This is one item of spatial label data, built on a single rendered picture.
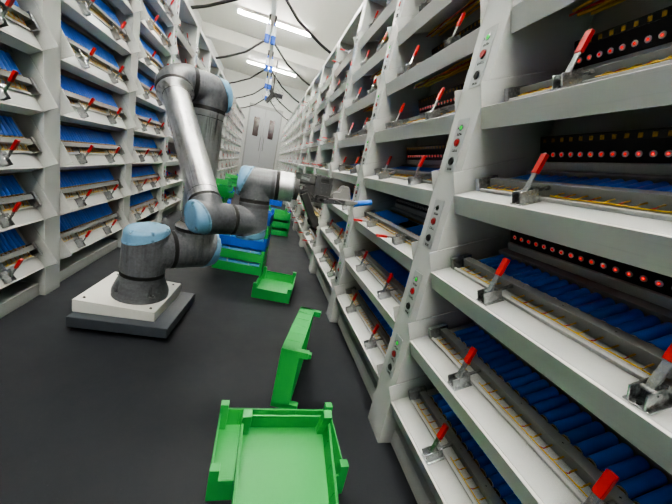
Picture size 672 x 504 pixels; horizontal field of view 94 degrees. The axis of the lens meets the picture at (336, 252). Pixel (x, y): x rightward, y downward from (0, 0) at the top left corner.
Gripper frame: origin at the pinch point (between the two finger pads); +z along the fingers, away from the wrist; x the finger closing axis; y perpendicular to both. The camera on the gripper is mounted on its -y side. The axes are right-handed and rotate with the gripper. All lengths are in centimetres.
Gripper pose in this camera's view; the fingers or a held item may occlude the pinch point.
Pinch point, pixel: (352, 204)
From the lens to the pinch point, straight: 105.0
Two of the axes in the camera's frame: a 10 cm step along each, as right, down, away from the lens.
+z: 9.6, 1.1, 2.5
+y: 1.7, -9.5, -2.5
